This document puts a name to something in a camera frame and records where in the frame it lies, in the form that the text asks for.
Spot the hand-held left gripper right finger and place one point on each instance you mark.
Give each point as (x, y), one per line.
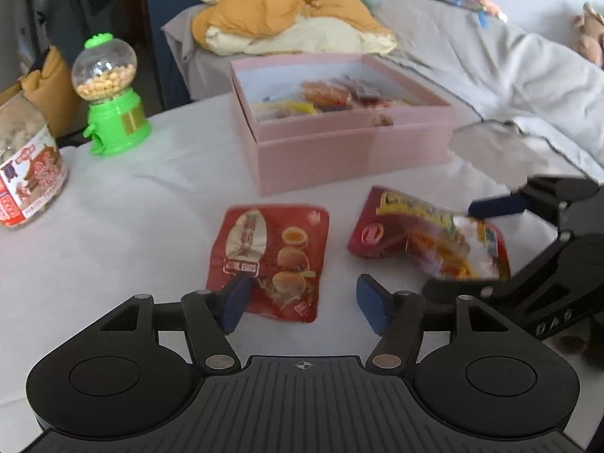
(375, 304)

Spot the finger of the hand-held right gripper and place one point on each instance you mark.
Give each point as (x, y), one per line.
(495, 206)
(472, 289)

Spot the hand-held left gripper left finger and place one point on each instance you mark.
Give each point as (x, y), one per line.
(236, 304)

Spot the red egg snack packet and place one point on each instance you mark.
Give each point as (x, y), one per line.
(283, 255)

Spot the red and clear snack packet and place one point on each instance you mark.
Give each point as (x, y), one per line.
(401, 236)

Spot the pink cardboard box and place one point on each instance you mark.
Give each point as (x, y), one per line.
(354, 160)

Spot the long yellow cracker pack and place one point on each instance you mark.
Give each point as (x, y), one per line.
(288, 106)

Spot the grey bed sheet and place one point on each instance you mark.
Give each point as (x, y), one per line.
(495, 71)

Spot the red and white snack packet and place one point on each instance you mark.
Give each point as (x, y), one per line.
(382, 99)

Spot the brown teddy bear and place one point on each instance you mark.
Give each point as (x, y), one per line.
(590, 37)

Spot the green gumball machine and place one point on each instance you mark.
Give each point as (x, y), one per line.
(115, 125)

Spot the clear plastic jar red label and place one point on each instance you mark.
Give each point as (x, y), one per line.
(28, 170)

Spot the orange and cream duvet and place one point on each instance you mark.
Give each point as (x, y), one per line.
(292, 19)

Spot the orange armchair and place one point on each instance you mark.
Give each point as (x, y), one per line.
(47, 89)

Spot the dark hanging jacket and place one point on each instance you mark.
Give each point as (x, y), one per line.
(80, 4)

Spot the blue bed frame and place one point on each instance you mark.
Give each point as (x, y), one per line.
(163, 33)

